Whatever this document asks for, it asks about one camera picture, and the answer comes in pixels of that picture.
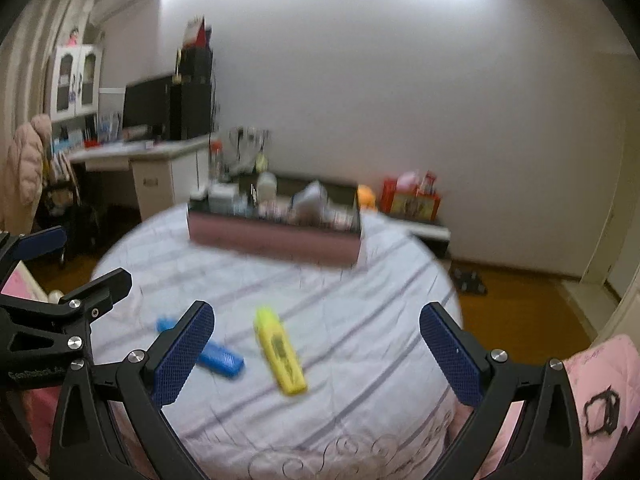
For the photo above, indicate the blue highlighter pen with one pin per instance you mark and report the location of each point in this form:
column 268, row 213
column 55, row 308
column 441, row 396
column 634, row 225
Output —
column 221, row 361

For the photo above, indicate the white mini hair dryer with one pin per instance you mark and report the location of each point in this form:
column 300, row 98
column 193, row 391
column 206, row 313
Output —
column 309, row 205

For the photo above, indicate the beige curtain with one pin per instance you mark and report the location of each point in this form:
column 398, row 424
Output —
column 41, row 27

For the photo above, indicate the pink black storage box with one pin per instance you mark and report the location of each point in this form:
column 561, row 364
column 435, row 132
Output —
column 271, row 230

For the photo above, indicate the pink bed quilt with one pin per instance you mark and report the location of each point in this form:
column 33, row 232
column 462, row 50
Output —
column 584, row 427

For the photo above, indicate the low white black bench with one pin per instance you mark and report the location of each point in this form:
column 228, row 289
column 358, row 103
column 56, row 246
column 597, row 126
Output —
column 432, row 235

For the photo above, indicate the white fluffy ball toy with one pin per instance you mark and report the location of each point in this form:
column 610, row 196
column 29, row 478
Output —
column 266, row 187

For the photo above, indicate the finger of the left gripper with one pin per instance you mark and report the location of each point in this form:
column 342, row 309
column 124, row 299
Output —
column 38, row 244
column 95, row 294

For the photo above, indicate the white glass-door cabinet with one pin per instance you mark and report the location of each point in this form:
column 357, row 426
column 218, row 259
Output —
column 73, row 82

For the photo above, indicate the red toy storage box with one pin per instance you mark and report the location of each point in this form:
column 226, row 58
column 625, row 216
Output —
column 410, row 205

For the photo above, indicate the white power adapter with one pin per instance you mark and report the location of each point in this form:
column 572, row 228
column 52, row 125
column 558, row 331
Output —
column 221, row 197

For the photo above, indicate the striped white table cover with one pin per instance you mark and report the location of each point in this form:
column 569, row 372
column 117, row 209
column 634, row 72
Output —
column 377, row 405

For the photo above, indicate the orange octopus plush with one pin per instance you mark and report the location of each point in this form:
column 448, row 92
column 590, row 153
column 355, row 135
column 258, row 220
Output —
column 366, row 198

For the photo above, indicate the black speaker box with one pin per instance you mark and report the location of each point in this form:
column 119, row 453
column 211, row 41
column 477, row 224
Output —
column 196, row 63

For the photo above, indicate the red desk calendar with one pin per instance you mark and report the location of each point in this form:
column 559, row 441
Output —
column 195, row 33

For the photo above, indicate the small doll figurine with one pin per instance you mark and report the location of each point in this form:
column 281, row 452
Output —
column 73, row 38

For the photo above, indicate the black bathroom scale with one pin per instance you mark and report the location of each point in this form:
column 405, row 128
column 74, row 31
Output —
column 468, row 282

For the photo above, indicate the white wall power strip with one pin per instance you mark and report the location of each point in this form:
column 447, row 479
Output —
column 248, row 134

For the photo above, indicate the yellow highlighter pen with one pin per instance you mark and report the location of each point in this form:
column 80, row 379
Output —
column 279, row 353

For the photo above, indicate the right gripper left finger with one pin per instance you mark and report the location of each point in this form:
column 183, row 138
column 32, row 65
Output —
column 86, row 442

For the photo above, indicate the pink puffer jacket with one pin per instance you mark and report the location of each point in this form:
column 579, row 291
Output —
column 23, row 177

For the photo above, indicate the white computer desk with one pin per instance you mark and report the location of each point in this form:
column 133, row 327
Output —
column 165, row 174

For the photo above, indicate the black computer monitor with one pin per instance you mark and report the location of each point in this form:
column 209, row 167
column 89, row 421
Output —
column 146, row 104

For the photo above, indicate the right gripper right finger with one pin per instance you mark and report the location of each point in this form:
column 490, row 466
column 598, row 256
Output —
column 486, row 381

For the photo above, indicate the red-capped water bottle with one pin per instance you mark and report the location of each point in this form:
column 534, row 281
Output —
column 216, row 161

